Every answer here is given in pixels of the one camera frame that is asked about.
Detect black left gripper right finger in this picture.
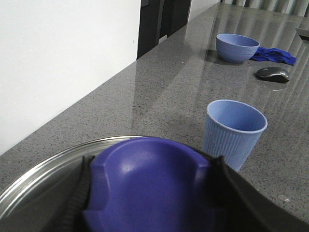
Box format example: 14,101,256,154
209,157,309,232

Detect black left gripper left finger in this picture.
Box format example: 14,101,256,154
44,156,95,232

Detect light blue ribbed cup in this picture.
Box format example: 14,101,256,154
203,100,268,172

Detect black computer mouse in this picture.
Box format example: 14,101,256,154
255,67,290,84

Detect blue cloth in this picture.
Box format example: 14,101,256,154
251,47,297,65

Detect light blue bowl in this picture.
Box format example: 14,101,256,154
216,33,260,63

